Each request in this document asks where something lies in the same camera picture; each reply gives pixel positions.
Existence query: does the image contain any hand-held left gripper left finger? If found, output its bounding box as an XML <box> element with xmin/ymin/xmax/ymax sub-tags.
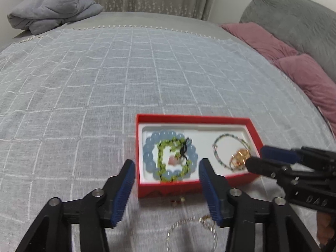
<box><xmin>16</xmin><ymin>159</ymin><xmax>136</xmax><ymax>252</ymax></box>

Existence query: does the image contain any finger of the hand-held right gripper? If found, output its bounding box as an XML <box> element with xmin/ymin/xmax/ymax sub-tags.
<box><xmin>245</xmin><ymin>156</ymin><xmax>300</xmax><ymax>182</ymax></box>
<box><xmin>261</xmin><ymin>145</ymin><xmax>336</xmax><ymax>168</ymax></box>

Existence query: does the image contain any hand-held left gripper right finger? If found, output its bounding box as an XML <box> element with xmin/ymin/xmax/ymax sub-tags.
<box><xmin>198</xmin><ymin>158</ymin><xmax>324</xmax><ymax>252</ymax></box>

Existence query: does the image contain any thin beaded bracelet gold charm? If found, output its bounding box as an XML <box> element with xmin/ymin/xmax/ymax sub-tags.
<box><xmin>212</xmin><ymin>133</ymin><xmax>252</xmax><ymax>172</ymax></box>

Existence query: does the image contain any silver chain bracelet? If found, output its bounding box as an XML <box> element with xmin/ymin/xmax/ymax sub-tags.
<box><xmin>166</xmin><ymin>215</ymin><xmax>219</xmax><ymax>252</ymax></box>

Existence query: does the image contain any red jewelry box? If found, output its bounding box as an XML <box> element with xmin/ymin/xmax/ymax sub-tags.
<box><xmin>136</xmin><ymin>114</ymin><xmax>264</xmax><ymax>199</ymax></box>

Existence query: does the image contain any person's right hand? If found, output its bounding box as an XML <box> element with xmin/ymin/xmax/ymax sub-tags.
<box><xmin>316</xmin><ymin>211</ymin><xmax>336</xmax><ymax>246</ymax></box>

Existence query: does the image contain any pink pillow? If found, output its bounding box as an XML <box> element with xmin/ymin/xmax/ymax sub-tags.
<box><xmin>273</xmin><ymin>54</ymin><xmax>336</xmax><ymax>137</ymax></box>
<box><xmin>219</xmin><ymin>22</ymin><xmax>300</xmax><ymax>63</ymax></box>

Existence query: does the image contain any white checked bedspread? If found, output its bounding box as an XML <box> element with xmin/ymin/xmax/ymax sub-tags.
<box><xmin>0</xmin><ymin>24</ymin><xmax>336</xmax><ymax>252</ymax></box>

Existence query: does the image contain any grey pillow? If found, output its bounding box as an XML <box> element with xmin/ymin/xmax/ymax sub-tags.
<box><xmin>239</xmin><ymin>0</ymin><xmax>336</xmax><ymax>85</ymax></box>

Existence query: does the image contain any grey bed sheet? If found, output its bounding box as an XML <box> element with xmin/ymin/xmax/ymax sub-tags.
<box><xmin>10</xmin><ymin>11</ymin><xmax>336</xmax><ymax>147</ymax></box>

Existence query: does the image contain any folded grey blanket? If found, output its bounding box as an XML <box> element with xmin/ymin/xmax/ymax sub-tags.
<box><xmin>7</xmin><ymin>0</ymin><xmax>103</xmax><ymax>35</ymax></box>

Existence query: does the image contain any light blue bead bracelet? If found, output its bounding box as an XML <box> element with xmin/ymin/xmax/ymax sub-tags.
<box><xmin>143</xmin><ymin>130</ymin><xmax>198</xmax><ymax>180</ymax></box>

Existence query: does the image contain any black cord tassel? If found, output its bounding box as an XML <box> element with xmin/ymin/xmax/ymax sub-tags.
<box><xmin>175</xmin><ymin>137</ymin><xmax>193</xmax><ymax>161</ymax></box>

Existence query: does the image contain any green bead bracelet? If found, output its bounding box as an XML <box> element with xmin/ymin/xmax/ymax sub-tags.
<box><xmin>157</xmin><ymin>138</ymin><xmax>192</xmax><ymax>181</ymax></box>

